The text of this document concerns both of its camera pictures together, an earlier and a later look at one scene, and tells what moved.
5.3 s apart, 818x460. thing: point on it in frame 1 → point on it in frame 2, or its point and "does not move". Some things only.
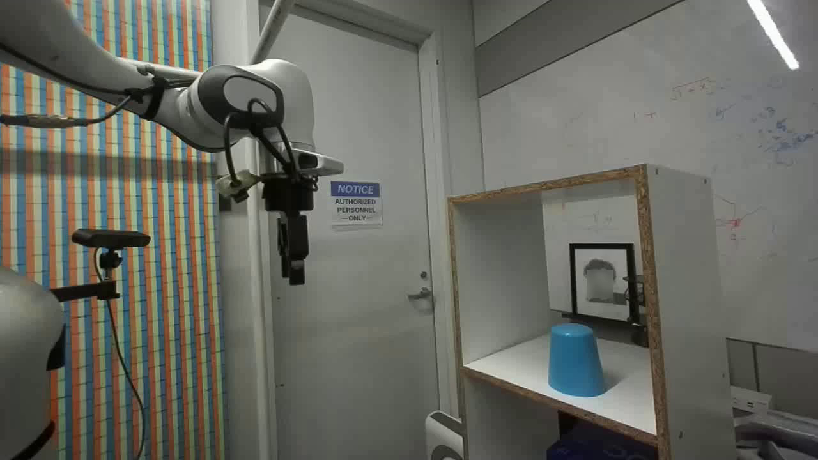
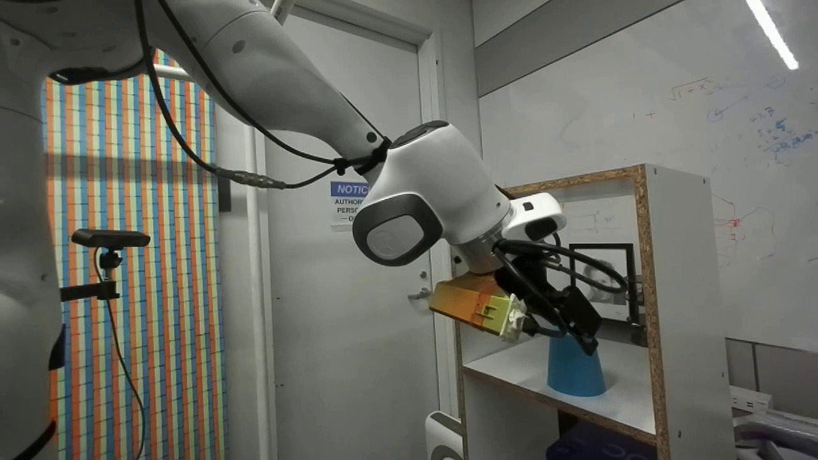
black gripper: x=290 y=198 → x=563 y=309
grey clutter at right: x=766 y=433 does not move
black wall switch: x=225 y=191 does not move
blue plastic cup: x=572 y=361 does not move
